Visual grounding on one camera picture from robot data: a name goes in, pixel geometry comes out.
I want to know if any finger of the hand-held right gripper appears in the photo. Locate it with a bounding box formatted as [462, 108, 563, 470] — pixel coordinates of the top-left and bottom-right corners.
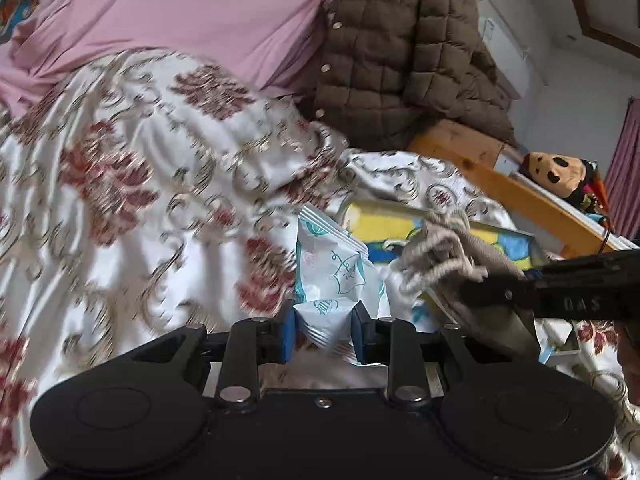
[457, 272, 540, 319]

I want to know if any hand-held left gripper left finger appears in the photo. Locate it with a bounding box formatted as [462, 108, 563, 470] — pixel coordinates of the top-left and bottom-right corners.
[130, 310, 297, 407]

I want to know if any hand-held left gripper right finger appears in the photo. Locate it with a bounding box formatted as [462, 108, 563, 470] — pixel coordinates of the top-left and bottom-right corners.
[350, 305, 507, 407]

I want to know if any beige knitted cloth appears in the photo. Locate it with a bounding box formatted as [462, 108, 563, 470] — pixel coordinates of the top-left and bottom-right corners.
[394, 210, 542, 362]

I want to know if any white teal tissue packet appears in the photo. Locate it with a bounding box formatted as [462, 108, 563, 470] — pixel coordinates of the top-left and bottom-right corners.
[292, 205, 387, 362]

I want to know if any grey box with cartoon print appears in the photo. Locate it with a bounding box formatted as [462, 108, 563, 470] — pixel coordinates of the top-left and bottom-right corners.
[342, 199, 576, 367]

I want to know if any pink curtain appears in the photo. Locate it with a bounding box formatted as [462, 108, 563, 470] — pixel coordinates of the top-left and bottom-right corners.
[602, 100, 640, 239]

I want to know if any cartoon plush toy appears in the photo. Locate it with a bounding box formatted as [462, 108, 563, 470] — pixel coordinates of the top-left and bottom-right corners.
[517, 151, 609, 217]

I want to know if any floral satin blanket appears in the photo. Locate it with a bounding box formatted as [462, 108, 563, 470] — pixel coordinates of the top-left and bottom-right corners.
[0, 47, 640, 480]

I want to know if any white air conditioner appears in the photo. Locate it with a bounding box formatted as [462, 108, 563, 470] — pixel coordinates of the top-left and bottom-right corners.
[450, 0, 532, 97]

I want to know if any brown quilted jacket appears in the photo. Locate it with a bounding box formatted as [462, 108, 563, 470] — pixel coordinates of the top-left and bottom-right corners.
[315, 0, 519, 154]

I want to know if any pink bed sheet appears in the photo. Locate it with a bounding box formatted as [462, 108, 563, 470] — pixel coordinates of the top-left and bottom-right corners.
[0, 0, 392, 117]

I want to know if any black cable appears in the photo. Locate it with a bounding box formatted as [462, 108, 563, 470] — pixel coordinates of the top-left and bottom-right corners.
[597, 215, 615, 257]

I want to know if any wooden bed frame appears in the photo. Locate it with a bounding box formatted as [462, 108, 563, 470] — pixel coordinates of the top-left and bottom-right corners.
[407, 120, 640, 262]

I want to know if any wooden ceiling frame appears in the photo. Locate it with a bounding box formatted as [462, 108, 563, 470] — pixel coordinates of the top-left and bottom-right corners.
[557, 0, 640, 57]

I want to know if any colourful cartoon wall poster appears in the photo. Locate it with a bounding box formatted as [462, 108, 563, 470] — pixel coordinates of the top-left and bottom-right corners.
[0, 0, 41, 44]

